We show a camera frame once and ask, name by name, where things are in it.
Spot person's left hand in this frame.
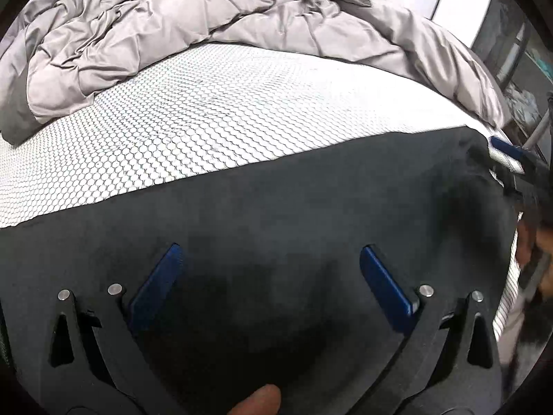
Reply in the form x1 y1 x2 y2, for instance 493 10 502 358
227 387 282 415

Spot black pants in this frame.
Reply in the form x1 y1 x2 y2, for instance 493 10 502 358
0 125 519 415

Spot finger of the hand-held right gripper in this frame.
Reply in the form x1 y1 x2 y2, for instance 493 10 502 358
490 135 541 200

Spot grey comforter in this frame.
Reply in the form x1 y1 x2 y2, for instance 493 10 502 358
0 0 509 146

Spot person's right hand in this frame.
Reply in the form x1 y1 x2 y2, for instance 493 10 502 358
516 218 553 271

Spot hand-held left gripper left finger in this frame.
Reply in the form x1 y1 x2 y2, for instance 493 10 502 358
47 242 186 415

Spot metal shelf rack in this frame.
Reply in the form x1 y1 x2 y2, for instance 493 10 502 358
471 0 553 160

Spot white honeycomb patterned bed sheet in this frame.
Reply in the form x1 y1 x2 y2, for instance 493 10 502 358
0 43 534 355

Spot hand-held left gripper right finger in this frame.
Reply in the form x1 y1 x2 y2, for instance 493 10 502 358
359 244 504 415

